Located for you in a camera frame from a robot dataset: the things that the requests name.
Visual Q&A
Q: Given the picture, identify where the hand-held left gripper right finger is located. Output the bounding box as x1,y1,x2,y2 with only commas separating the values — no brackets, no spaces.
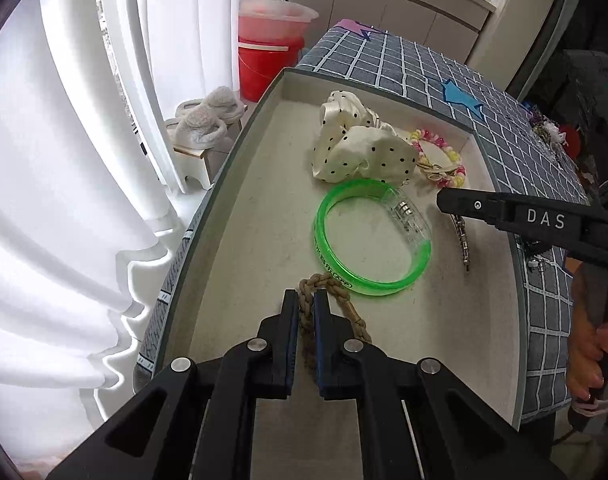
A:
311,289,567,480

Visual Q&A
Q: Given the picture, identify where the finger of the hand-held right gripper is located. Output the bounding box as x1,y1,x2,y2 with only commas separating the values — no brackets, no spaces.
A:
436,187,505,228

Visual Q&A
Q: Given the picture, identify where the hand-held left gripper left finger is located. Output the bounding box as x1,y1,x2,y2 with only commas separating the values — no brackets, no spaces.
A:
46,289,301,480

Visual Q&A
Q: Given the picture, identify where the silver star chain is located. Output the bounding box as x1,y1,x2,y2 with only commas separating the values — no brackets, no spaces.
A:
449,212,474,274

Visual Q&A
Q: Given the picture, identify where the beige thin hair tie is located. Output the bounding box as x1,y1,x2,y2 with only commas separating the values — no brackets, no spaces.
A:
418,157,460,187

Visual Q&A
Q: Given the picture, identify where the brown braided hair tie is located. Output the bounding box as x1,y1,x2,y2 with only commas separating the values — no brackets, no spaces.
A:
298,273,373,376

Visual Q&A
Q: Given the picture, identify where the colourful beaded bracelet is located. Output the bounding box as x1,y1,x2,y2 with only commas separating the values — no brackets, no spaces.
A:
409,128,466,188

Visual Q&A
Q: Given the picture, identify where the green translucent bangle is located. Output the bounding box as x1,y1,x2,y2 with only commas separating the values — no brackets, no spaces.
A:
314,178,433,297

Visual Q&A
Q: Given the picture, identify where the cream polka dot scrunchie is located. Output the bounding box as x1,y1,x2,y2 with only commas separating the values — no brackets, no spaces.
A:
311,89,419,183

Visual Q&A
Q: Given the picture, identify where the grey cardboard box tray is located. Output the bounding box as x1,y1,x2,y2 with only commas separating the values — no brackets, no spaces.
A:
133,66,530,431

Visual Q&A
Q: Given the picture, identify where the person's right hand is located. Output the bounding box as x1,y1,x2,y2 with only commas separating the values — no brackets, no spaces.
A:
565,270,608,406

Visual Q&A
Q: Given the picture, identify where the pile of hair accessories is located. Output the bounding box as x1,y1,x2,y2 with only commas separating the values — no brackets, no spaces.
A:
524,102,597,186

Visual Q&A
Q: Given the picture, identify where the small wooden stool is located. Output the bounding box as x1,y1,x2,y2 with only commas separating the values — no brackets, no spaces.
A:
173,132,235,191

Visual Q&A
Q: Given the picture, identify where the white counter cabinet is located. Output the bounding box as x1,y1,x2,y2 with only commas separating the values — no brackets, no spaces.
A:
288,0,499,68

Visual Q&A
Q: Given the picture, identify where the red plastic bucket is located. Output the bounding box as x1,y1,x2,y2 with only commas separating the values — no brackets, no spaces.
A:
238,35,305,103

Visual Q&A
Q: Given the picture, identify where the white sheer curtain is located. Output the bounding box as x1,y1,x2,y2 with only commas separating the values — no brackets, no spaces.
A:
0,0,290,461

